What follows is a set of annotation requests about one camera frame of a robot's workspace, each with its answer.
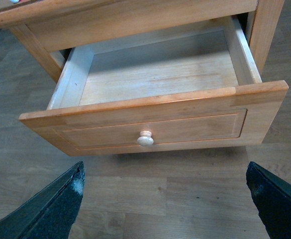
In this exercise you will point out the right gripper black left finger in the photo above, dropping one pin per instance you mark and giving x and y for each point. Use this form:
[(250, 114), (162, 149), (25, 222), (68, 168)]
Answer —
[(51, 213)]

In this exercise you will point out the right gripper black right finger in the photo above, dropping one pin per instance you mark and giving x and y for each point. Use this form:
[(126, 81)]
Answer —
[(272, 198)]

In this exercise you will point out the wooden drawer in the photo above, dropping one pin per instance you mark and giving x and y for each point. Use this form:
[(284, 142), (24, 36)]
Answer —
[(185, 87)]

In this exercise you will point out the wooden nightstand cabinet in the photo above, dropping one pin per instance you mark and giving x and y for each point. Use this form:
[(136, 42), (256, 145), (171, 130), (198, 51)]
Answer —
[(46, 27)]

